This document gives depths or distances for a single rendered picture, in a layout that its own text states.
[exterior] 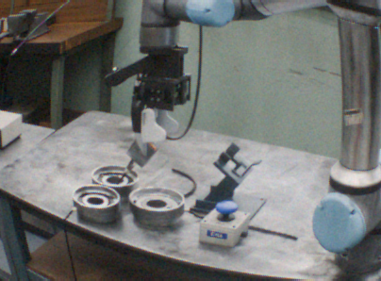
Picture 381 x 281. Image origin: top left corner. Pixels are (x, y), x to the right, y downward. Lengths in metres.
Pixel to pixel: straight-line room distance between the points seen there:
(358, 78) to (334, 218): 0.22
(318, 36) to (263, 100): 0.48
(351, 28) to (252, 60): 2.04
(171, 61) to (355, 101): 0.44
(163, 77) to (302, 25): 1.61
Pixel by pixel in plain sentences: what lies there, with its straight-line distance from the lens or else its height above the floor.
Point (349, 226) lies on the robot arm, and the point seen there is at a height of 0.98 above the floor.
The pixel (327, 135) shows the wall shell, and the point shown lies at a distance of 2.84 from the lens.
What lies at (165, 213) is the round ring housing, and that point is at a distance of 1.23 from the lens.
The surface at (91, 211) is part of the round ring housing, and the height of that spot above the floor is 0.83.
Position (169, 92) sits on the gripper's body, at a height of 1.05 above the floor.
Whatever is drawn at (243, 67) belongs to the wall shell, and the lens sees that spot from 2.88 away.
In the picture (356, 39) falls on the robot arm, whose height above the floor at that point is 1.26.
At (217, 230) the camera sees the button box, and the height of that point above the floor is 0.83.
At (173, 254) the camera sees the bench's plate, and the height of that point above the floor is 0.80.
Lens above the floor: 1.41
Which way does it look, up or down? 21 degrees down
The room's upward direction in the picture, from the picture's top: 2 degrees clockwise
